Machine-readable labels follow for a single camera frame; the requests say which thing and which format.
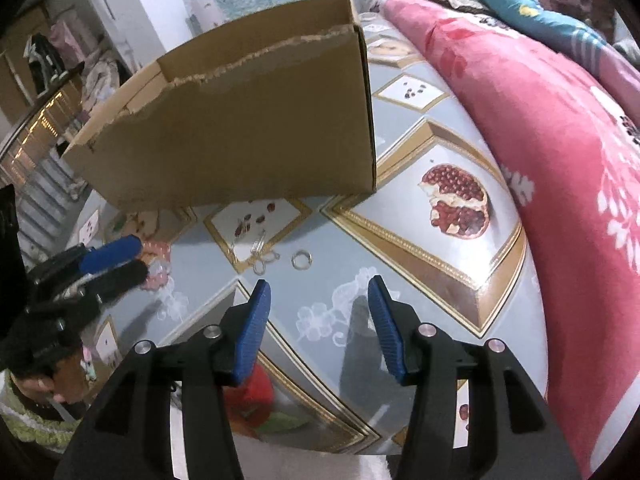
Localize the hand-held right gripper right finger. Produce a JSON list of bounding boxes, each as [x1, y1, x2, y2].
[[367, 275, 583, 480]]

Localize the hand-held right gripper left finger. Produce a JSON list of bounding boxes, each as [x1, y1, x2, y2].
[[52, 279, 272, 480]]

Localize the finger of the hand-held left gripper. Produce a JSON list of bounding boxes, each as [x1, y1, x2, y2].
[[75, 234, 144, 275], [82, 259, 150, 303]]

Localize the pink beaded bracelet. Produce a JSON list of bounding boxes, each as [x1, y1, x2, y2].
[[140, 241, 173, 292]]

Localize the small silver earrings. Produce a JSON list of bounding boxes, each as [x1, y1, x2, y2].
[[248, 251, 282, 276]]

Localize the brown cardboard box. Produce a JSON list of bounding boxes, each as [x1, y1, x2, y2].
[[60, 0, 377, 211]]

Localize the person's left hand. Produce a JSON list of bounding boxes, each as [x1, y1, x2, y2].
[[17, 357, 90, 407]]

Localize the metal stair railing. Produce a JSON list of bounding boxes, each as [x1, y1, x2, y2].
[[0, 85, 101, 256]]

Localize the pile of light clothes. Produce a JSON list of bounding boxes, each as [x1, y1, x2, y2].
[[80, 50, 136, 111]]

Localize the dark hanging jacket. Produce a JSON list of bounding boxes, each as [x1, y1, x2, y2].
[[25, 32, 68, 83]]

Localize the wooden cabinet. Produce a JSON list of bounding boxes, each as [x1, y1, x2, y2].
[[0, 5, 56, 131]]

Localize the pink hanging garment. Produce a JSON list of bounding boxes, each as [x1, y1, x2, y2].
[[47, 17, 86, 68]]

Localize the pink floral blanket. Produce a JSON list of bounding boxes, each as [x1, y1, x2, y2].
[[372, 0, 640, 478]]

